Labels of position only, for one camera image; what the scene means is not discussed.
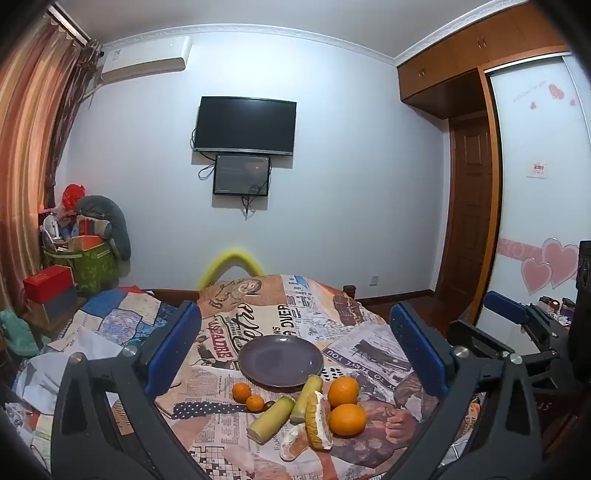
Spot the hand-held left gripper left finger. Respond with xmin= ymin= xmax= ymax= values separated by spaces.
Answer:
xmin=51 ymin=300 xmax=208 ymax=480

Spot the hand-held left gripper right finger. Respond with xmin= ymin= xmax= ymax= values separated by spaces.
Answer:
xmin=389 ymin=301 xmax=543 ymax=480

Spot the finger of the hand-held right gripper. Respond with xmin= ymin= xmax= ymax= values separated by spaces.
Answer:
xmin=483 ymin=291 xmax=571 ymax=344
xmin=449 ymin=320 xmax=575 ymax=381

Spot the large orange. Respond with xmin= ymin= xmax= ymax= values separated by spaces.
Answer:
xmin=328 ymin=376 xmax=360 ymax=408
xmin=329 ymin=403 xmax=368 ymax=438

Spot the dark purple plate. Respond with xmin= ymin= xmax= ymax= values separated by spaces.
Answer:
xmin=239 ymin=335 xmax=324 ymax=388

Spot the white pink pomelo segment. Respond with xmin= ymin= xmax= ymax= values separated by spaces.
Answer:
xmin=279 ymin=422 xmax=312 ymax=462

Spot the pink heart decal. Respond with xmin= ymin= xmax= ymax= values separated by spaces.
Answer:
xmin=542 ymin=237 xmax=580 ymax=289
xmin=522 ymin=258 xmax=552 ymax=296

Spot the blue patchwork blanket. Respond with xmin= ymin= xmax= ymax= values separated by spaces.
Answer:
xmin=0 ymin=286 xmax=183 ymax=467

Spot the yellow foam tube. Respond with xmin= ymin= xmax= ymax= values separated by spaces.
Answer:
xmin=198 ymin=249 xmax=264 ymax=291

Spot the brown wooden door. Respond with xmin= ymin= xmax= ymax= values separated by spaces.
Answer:
xmin=434 ymin=113 xmax=495 ymax=319

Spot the newspaper print blanket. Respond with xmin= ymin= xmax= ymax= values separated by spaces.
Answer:
xmin=152 ymin=273 xmax=490 ymax=480

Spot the green storage box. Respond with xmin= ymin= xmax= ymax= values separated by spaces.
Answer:
xmin=44 ymin=242 xmax=118 ymax=296

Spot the white cloth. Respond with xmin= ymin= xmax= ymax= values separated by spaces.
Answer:
xmin=18 ymin=330 xmax=93 ymax=416

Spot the orange carton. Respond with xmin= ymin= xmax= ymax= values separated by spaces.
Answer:
xmin=69 ymin=217 xmax=102 ymax=252

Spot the grey plush toy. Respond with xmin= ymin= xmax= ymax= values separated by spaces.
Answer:
xmin=74 ymin=195 xmax=132 ymax=261

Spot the red box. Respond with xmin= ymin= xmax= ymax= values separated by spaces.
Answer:
xmin=23 ymin=265 xmax=75 ymax=305

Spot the teal cloth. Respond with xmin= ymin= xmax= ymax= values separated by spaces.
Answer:
xmin=0 ymin=307 xmax=40 ymax=358

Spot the white fan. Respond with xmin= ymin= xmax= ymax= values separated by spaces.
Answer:
xmin=41 ymin=216 xmax=70 ymax=252

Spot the red plastic bag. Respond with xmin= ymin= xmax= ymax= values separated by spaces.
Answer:
xmin=62 ymin=184 xmax=88 ymax=210

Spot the striped brown curtain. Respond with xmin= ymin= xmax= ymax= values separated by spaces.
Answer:
xmin=0 ymin=9 xmax=102 ymax=296

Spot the wooden wardrobe with white door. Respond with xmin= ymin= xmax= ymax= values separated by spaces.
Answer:
xmin=396 ymin=2 xmax=591 ymax=324

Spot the white air conditioner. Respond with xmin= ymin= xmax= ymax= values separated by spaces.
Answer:
xmin=99 ymin=36 xmax=192 ymax=84

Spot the wooden bed frame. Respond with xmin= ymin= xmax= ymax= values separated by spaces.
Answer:
xmin=139 ymin=285 xmax=358 ymax=309

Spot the small black wall monitor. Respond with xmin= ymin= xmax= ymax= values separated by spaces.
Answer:
xmin=212 ymin=154 xmax=272 ymax=197

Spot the black wall television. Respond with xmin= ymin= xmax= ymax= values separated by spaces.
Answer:
xmin=193 ymin=96 xmax=297 ymax=156

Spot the white curtain rail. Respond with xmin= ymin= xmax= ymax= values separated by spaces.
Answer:
xmin=44 ymin=4 xmax=93 ymax=47

